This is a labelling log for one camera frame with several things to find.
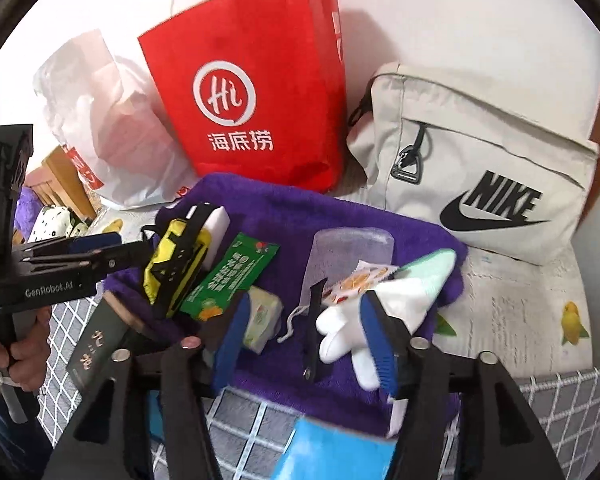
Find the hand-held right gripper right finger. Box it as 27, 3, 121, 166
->
360, 290, 563, 480

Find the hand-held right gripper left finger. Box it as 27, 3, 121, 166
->
42, 292, 252, 480

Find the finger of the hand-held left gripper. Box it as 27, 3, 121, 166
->
27, 241, 153, 281
12, 232, 126, 261

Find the light green wipes pack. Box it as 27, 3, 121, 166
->
244, 286, 285, 353

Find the yellow mesh bag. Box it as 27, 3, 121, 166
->
142, 202, 213, 318

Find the black clip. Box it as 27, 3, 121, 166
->
302, 280, 333, 382

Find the dark green packet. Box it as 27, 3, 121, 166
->
180, 232, 281, 322

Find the orange print sachet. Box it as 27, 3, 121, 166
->
324, 259, 398, 306

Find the dark green tin box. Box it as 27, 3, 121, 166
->
66, 290, 146, 391

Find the mint green cloth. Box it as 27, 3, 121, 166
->
380, 249, 457, 311

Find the frosted transparent pouch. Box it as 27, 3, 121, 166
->
280, 227, 397, 343

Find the blue tissue pack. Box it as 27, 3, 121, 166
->
272, 395, 406, 480

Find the person's left hand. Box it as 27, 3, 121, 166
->
0, 306, 53, 386

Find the purple fluffy cloth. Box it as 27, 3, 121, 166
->
15, 187, 41, 241

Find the white dotted pillow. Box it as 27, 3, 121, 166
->
30, 205, 88, 241

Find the white plastic shopping bag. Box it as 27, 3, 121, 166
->
32, 30, 201, 211

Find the purple towel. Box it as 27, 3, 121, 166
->
102, 172, 468, 436

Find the grey checked tablecloth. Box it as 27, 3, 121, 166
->
35, 305, 600, 480

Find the grey belt bag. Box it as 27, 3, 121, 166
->
347, 62, 600, 266

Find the red paper bag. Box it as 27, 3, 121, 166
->
137, 0, 348, 193

